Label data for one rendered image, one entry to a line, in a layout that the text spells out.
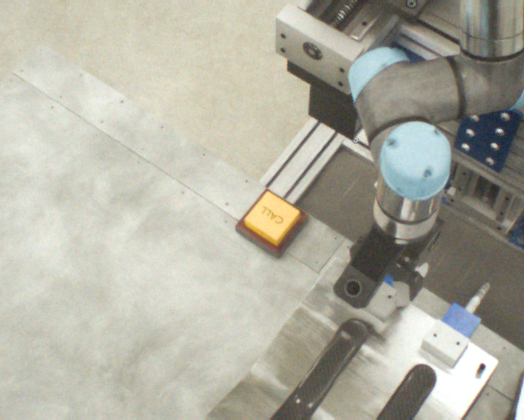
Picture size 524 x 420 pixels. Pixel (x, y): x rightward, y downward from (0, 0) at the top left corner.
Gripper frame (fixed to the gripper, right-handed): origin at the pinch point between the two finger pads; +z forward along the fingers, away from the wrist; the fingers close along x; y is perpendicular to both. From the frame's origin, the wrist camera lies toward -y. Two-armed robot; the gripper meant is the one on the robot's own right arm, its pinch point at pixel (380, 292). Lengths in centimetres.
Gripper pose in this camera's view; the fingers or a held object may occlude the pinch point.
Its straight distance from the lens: 158.9
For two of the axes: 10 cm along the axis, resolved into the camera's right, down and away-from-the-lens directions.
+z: 0.1, 4.7, 8.8
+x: -8.1, -5.2, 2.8
